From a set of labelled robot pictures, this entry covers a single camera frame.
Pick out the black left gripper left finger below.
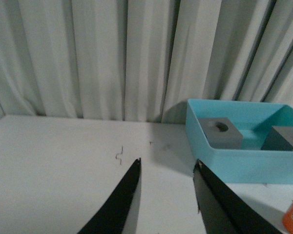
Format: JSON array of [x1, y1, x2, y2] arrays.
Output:
[[79, 158, 141, 234]]

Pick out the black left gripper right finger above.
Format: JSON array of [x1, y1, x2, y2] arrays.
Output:
[[193, 160, 281, 234]]

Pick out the gray block with round hole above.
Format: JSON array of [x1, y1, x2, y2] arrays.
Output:
[[198, 117, 243, 149]]

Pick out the gray block with square recess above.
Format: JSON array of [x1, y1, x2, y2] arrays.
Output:
[[261, 126, 293, 151]]

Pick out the light blue plastic box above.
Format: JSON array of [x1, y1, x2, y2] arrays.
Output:
[[186, 99, 293, 184]]

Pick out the white pleated curtain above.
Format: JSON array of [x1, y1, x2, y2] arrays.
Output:
[[0, 0, 293, 123]]

